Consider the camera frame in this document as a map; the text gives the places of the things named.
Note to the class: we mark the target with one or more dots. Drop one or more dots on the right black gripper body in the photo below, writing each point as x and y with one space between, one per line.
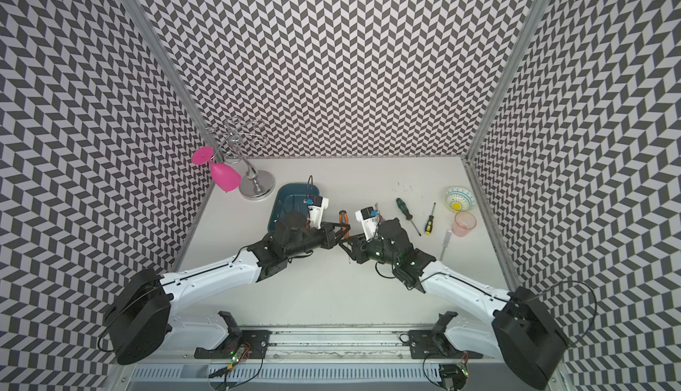
376 251

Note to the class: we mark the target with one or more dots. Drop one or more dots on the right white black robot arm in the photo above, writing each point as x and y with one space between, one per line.
512 326

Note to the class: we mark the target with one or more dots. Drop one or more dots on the teal plastic storage box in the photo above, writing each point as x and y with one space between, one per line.
291 198

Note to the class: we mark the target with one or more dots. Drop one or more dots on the patterned ceramic bowl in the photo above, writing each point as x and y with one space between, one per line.
459 199

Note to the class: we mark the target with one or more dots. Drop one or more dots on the pink translucent cup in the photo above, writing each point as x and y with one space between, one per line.
464 223

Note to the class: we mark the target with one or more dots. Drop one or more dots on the pink plastic wine glass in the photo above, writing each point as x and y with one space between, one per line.
224 176

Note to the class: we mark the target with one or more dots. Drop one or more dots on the purple handled screwdriver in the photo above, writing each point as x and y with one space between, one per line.
378 212

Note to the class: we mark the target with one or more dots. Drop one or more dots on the chrome glass holder stand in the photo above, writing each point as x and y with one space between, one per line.
231 137

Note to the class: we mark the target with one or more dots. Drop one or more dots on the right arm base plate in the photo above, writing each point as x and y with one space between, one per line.
433 342

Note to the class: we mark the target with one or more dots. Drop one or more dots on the small yellow black screwdriver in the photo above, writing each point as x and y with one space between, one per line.
430 221

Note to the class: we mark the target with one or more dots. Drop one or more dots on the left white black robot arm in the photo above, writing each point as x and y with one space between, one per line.
144 315

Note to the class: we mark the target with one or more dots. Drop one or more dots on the orange handled thin screwdriver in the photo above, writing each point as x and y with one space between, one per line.
344 220

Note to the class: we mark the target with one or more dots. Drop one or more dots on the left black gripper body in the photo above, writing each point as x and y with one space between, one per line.
310 242

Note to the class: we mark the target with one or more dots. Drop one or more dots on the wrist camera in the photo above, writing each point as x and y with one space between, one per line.
316 206
369 221

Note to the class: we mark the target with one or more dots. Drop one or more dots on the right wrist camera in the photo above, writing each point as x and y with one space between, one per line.
369 221

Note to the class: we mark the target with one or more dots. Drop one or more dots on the aluminium front rail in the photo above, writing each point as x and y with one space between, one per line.
301 342

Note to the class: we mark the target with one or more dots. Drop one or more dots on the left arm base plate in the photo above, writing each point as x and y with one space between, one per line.
237 343

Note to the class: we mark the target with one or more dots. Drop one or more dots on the green handled screwdriver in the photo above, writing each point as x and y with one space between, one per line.
407 213

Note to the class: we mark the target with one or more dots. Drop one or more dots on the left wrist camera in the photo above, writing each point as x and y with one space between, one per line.
316 206

